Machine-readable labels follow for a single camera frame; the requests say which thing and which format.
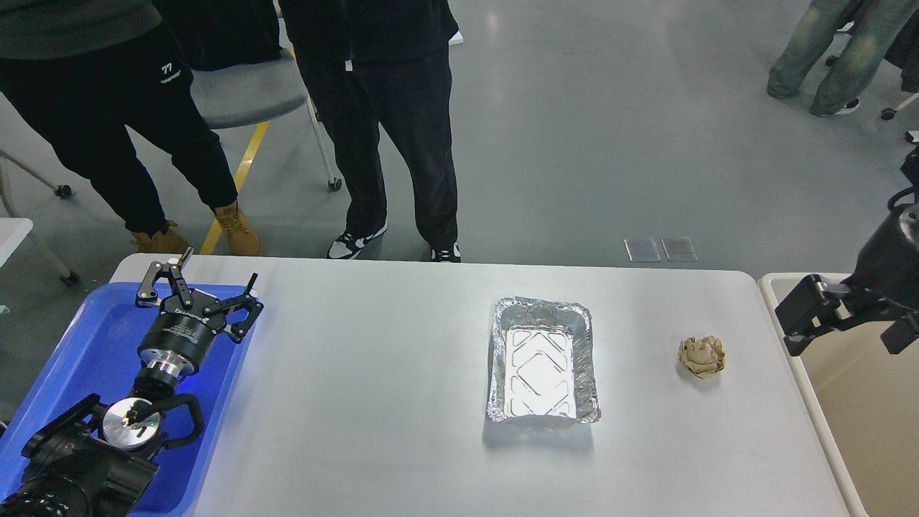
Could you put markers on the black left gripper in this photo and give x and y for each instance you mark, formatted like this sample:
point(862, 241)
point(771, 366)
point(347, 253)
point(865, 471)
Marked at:
point(189, 321)

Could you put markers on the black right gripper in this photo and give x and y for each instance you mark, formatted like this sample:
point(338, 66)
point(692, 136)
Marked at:
point(811, 311)

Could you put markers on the aluminium foil tray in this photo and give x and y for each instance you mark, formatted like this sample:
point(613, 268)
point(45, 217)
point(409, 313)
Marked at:
point(542, 368)

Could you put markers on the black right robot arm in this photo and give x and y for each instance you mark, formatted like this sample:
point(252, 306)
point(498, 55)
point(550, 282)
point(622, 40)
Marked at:
point(883, 286)

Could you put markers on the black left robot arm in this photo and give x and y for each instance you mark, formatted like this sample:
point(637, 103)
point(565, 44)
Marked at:
point(123, 418)

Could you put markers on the beige plastic bin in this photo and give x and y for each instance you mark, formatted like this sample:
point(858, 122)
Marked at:
point(862, 401)

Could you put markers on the blue plastic tray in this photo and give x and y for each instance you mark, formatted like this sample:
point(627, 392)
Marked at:
point(97, 354)

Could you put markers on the crumpled brown paper ball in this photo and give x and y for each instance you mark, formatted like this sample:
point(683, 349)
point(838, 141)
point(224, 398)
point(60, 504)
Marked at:
point(703, 357)

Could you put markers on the right floor plate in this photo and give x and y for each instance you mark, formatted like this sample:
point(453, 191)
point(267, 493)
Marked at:
point(679, 249)

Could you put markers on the floor plate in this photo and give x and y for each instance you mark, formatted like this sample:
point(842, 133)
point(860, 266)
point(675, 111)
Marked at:
point(642, 250)
point(679, 249)

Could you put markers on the left floor plate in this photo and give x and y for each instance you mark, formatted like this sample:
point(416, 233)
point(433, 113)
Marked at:
point(642, 250)

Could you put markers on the white side table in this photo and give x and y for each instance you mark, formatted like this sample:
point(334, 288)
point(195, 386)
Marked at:
point(13, 231)

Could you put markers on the rolling chair base right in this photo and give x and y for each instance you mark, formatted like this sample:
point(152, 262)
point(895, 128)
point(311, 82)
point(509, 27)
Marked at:
point(887, 114)

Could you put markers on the grey rolling chair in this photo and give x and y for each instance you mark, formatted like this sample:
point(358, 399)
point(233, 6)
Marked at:
point(244, 73)

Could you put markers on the person in tan boots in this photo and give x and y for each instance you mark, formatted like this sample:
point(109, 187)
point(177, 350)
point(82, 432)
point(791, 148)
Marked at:
point(83, 74)

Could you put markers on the person in black sneakers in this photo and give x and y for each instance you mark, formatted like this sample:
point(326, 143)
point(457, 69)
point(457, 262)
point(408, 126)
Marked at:
point(373, 66)

